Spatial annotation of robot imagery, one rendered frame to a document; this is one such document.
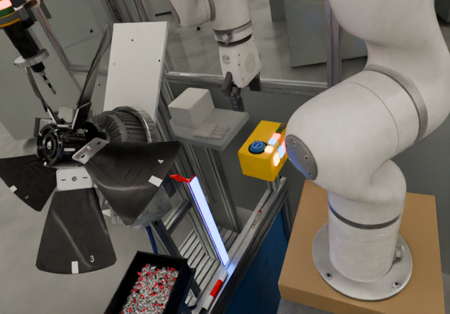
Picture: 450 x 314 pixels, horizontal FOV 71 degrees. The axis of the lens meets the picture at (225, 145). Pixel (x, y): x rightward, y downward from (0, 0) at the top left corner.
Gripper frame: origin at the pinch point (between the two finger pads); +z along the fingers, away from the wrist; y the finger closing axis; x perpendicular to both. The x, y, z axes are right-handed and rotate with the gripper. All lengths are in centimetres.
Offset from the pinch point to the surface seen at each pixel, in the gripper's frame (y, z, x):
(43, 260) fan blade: -50, 26, 43
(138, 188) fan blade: -29.6, 7.9, 14.8
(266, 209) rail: -4.8, 37.6, -1.7
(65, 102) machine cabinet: 74, 84, 259
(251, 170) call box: -3.6, 22.5, 1.2
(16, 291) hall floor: -63, 124, 160
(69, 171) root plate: -30, 10, 44
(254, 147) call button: -1.4, 15.4, 0.1
